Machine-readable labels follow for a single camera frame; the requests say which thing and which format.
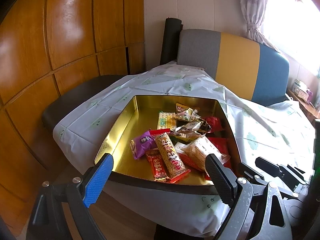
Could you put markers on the gold tin box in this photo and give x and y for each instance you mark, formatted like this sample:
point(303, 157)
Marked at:
point(141, 114)

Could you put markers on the black gold sesame packet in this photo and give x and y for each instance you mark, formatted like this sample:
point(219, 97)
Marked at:
point(191, 130)

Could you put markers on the dark bench seat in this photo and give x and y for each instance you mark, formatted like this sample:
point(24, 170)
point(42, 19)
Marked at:
point(66, 103)

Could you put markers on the grey yellow blue sofa back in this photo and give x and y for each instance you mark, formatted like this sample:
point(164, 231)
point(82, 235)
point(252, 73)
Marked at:
point(249, 69)

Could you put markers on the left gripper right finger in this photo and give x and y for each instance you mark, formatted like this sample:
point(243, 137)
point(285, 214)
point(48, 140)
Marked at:
point(235, 192)

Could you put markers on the red foil snack packet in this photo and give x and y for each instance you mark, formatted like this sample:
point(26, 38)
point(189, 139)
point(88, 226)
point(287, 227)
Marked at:
point(193, 162)

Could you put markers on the red orange bar packet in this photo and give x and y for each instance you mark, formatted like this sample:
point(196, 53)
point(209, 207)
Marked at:
point(157, 165)

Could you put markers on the white red-striped packet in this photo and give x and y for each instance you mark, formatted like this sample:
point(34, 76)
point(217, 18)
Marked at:
point(180, 148)

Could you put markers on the tissue box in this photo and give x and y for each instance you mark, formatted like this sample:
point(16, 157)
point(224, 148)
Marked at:
point(300, 89)

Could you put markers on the wooden side shelf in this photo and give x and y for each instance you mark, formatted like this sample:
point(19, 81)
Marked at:
point(311, 113)

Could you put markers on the clear rice cake packet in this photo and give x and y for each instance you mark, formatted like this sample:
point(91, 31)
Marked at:
point(200, 148)

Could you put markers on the patterned curtain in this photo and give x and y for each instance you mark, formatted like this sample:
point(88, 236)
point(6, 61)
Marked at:
point(253, 12)

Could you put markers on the chipmunk grain bar packet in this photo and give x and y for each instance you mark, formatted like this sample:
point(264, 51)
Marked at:
point(172, 160)

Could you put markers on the purple small box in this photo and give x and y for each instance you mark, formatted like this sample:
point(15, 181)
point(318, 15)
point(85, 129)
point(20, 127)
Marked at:
point(310, 94)

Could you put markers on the green yellow cracker packet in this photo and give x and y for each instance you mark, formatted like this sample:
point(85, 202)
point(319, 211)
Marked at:
point(166, 120)

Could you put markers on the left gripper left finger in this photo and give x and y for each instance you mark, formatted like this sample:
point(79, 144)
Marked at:
point(81, 195)

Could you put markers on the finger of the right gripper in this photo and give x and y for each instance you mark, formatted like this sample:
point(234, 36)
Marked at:
point(291, 176)

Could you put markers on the yellow clear candy packet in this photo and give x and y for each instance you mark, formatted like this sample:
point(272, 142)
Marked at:
point(186, 113)

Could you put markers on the black rolled mat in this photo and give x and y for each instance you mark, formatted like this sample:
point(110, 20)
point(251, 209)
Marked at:
point(171, 37)

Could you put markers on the light blue cloud-print tablecloth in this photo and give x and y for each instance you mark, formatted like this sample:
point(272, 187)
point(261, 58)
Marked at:
point(280, 133)

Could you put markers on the purple snack packet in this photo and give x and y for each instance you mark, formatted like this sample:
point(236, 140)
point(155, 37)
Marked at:
point(139, 145)

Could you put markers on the wooden wall cabinet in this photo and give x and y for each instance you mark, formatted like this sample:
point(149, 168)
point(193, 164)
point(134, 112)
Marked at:
point(49, 47)

